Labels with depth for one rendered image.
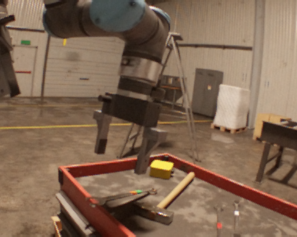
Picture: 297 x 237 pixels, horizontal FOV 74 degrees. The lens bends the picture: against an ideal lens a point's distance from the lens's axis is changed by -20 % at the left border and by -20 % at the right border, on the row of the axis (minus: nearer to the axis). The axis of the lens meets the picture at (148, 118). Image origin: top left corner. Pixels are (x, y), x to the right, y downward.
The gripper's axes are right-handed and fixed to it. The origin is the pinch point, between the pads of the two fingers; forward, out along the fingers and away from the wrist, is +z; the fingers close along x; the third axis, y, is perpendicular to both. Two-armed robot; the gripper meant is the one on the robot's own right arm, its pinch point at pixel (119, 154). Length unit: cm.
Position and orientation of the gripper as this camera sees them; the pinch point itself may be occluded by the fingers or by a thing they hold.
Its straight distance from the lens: 55.5
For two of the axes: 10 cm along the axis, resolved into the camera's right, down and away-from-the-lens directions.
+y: -6.0, -0.8, -8.0
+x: 7.7, 2.3, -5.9
